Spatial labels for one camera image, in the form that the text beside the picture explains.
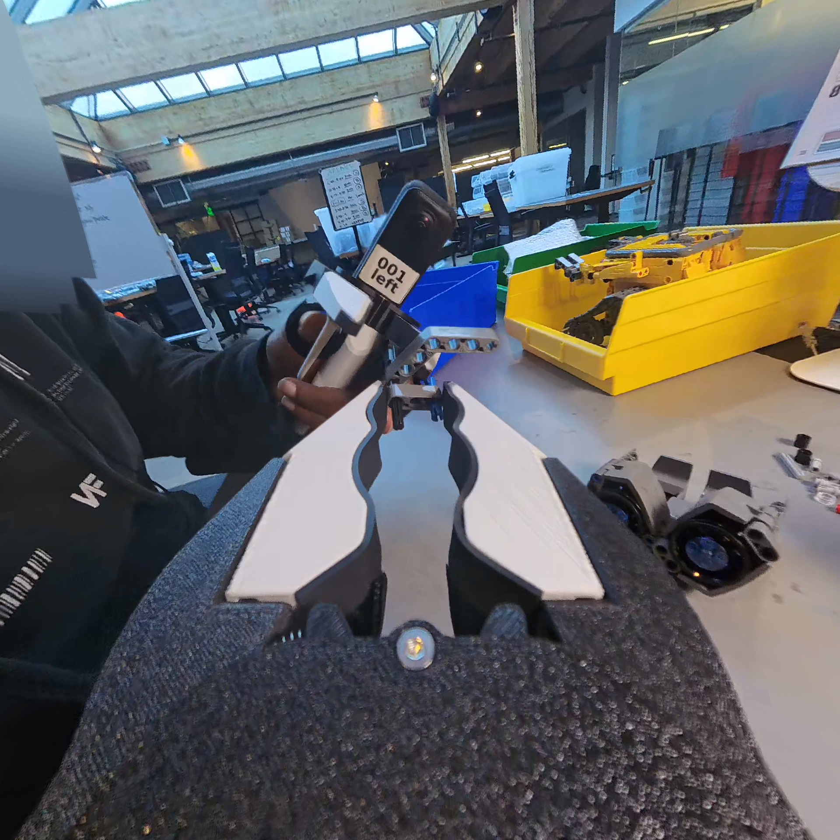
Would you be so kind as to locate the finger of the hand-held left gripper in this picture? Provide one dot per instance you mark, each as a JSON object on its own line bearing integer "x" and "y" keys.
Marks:
{"x": 400, "y": 328}

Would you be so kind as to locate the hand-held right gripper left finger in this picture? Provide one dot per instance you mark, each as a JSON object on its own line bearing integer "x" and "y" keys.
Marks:
{"x": 302, "y": 525}

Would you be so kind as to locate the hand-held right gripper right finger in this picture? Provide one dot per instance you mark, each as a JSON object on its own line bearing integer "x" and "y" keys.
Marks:
{"x": 525, "y": 525}

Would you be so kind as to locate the grey angled brick beam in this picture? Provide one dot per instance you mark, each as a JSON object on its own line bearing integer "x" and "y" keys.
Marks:
{"x": 459, "y": 340}

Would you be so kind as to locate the dark grey short brick beam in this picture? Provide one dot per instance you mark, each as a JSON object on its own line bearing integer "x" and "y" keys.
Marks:
{"x": 417, "y": 392}

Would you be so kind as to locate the blue storage bin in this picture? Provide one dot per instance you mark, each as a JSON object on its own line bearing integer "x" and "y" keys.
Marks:
{"x": 459, "y": 289}

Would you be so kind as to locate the black brick pin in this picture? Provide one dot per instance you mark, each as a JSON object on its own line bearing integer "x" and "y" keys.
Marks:
{"x": 397, "y": 415}

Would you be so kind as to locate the grey toy brick engine assembly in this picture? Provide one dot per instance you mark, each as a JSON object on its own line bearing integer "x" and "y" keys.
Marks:
{"x": 715, "y": 544}

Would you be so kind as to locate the person's left forearm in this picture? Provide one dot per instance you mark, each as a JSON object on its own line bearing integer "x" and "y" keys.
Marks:
{"x": 210, "y": 400}

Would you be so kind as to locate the grey desk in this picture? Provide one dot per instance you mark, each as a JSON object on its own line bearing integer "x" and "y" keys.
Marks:
{"x": 754, "y": 426}

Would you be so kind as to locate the wooden pillar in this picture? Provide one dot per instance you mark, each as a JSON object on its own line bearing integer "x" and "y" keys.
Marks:
{"x": 525, "y": 79}
{"x": 447, "y": 157}

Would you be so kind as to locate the black office chair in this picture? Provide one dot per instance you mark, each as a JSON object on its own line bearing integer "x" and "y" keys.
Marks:
{"x": 239, "y": 289}
{"x": 499, "y": 213}

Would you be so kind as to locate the blue-grey fabric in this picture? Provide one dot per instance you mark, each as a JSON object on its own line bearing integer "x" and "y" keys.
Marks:
{"x": 197, "y": 489}

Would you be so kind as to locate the white foam sheet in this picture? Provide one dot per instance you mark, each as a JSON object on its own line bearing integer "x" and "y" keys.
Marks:
{"x": 544, "y": 239}

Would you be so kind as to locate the white plastic storage crate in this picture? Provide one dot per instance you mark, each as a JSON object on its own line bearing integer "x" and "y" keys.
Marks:
{"x": 541, "y": 174}

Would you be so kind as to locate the green storage bin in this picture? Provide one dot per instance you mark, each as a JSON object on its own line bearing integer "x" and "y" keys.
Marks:
{"x": 558, "y": 253}

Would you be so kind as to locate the long wooden table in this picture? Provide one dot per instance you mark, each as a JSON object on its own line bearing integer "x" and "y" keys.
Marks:
{"x": 577, "y": 195}

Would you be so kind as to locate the white metal pole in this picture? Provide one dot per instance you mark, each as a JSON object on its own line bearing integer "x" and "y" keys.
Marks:
{"x": 197, "y": 302}

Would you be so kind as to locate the person's black printed clothing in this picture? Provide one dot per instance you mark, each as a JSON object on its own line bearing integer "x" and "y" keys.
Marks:
{"x": 65, "y": 492}

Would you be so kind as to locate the yellow storage bin with ledge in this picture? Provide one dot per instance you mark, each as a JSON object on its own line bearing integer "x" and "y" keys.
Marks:
{"x": 689, "y": 328}

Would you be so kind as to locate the pile of small brick parts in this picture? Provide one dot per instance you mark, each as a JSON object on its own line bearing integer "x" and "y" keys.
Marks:
{"x": 806, "y": 459}

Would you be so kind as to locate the white whiteboard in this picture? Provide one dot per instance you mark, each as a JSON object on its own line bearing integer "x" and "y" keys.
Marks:
{"x": 118, "y": 229}

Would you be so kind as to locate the white rounded flat plate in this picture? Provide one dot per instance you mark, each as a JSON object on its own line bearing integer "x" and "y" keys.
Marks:
{"x": 820, "y": 371}

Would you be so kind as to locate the red storage crate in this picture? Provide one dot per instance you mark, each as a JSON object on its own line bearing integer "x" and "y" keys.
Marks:
{"x": 761, "y": 177}

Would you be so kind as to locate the open instruction booklet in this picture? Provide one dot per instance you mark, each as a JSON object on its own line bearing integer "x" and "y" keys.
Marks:
{"x": 817, "y": 124}

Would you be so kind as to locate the white wall poster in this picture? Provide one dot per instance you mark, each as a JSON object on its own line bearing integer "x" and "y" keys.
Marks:
{"x": 346, "y": 195}

